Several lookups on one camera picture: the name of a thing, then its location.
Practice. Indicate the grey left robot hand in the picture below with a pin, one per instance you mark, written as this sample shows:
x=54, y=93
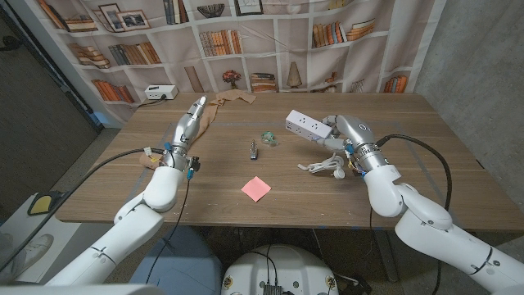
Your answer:
x=184, y=131

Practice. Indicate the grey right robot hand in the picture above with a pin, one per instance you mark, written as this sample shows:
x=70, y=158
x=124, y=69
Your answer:
x=358, y=133

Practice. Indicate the white power strip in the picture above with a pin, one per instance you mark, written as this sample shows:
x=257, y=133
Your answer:
x=308, y=125

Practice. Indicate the beige nylon stocking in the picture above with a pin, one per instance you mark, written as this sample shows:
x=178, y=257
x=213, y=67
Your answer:
x=235, y=96

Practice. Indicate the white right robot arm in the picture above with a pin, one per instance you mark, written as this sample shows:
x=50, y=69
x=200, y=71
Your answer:
x=430, y=229

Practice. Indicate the pink sticky note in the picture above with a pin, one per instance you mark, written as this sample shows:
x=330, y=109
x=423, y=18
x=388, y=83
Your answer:
x=256, y=189

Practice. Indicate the white socket box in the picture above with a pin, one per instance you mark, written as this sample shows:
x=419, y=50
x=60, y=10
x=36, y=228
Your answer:
x=160, y=92

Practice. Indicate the clear tape roll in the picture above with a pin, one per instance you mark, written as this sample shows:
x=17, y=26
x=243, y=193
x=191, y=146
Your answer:
x=269, y=140

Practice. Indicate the printed bookshelf backdrop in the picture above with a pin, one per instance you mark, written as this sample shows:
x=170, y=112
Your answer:
x=266, y=61

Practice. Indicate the grey table leg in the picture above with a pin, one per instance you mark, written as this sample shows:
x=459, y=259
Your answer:
x=385, y=254

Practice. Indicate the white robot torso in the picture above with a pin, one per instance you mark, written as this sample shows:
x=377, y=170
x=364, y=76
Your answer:
x=282, y=266

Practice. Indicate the white sneaker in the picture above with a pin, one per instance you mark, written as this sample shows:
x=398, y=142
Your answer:
x=37, y=250

